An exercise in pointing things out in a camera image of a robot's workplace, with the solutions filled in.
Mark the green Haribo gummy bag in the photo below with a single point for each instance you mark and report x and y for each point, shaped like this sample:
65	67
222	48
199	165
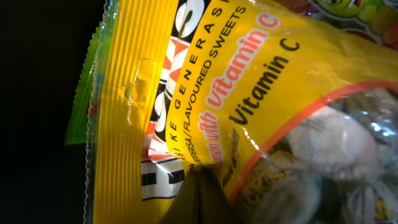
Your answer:
77	125

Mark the yellow Hacks candy bag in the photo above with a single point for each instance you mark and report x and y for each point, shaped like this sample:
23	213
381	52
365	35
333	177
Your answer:
244	111

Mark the dark green gift box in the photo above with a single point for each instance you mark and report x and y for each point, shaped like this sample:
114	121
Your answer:
43	47

